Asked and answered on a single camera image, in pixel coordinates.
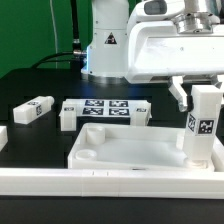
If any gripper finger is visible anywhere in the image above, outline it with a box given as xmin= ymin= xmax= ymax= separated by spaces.
xmin=168 ymin=76 xmax=193 ymax=112
xmin=211 ymin=74 xmax=224 ymax=100

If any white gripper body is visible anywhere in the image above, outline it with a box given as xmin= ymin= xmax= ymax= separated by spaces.
xmin=126 ymin=19 xmax=224 ymax=83

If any white desk top tray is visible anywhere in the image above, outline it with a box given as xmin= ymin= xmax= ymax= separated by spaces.
xmin=67 ymin=123 xmax=224 ymax=172

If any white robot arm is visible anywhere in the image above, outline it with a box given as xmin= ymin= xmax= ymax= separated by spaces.
xmin=82 ymin=0 xmax=224 ymax=111

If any white front fence bar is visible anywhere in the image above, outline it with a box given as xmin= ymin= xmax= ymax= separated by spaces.
xmin=0 ymin=168 xmax=224 ymax=199

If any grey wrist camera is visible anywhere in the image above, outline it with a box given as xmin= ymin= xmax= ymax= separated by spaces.
xmin=133 ymin=0 xmax=185 ymax=22

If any black cable with connector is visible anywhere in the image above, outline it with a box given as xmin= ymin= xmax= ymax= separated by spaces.
xmin=31 ymin=0 xmax=88 ymax=70

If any white marker base plate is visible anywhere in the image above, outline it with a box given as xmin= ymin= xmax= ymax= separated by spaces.
xmin=60 ymin=99 xmax=152 ymax=119

